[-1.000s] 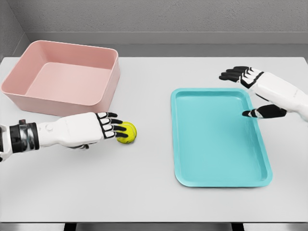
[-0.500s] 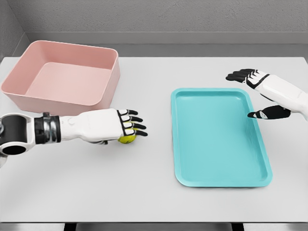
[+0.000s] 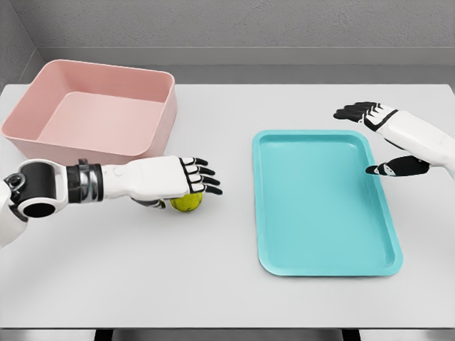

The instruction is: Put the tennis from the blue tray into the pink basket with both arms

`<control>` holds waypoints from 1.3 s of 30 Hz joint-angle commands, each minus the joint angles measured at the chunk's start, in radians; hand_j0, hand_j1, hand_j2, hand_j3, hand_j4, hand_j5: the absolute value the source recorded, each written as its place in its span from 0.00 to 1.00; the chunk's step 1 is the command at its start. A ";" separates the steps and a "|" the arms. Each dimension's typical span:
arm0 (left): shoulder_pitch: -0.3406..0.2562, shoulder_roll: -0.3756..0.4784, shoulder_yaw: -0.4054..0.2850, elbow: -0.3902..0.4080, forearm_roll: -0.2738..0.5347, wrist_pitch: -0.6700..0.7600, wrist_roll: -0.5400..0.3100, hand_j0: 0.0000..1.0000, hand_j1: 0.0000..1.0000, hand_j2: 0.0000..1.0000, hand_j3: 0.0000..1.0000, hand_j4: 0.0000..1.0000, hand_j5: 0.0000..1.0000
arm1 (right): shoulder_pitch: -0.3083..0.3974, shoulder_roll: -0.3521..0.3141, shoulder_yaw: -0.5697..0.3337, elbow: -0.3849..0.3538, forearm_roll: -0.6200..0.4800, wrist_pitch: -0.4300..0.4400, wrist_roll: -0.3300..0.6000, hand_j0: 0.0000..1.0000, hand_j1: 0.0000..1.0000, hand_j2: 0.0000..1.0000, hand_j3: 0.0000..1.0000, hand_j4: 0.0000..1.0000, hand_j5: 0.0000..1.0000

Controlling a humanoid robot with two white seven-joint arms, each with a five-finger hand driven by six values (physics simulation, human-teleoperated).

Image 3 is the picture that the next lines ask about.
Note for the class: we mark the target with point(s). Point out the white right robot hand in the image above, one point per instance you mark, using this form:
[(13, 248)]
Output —
[(394, 138)]

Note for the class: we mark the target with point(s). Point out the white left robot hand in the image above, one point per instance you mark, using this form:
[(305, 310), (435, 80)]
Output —
[(165, 175)]

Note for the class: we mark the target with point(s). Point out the blue plastic tray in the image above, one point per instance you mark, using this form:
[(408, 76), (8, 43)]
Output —
[(320, 202)]

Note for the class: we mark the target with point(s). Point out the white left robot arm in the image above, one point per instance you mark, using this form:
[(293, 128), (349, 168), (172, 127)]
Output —
[(53, 188)]

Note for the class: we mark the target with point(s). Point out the yellow-green tennis ball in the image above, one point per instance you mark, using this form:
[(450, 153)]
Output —
[(185, 202)]

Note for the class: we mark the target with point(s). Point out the pink plastic basket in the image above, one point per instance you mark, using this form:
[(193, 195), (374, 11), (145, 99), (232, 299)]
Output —
[(96, 106)]

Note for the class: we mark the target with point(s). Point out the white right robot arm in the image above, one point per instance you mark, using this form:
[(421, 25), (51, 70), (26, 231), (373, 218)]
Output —
[(443, 145)]

